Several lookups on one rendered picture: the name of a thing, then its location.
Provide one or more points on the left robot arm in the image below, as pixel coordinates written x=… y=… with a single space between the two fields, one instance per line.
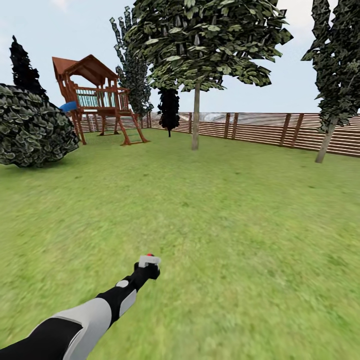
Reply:
x=72 y=334

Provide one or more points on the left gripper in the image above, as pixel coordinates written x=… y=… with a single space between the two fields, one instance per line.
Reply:
x=149 y=272

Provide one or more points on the bush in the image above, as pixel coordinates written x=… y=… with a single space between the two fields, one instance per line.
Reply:
x=33 y=131

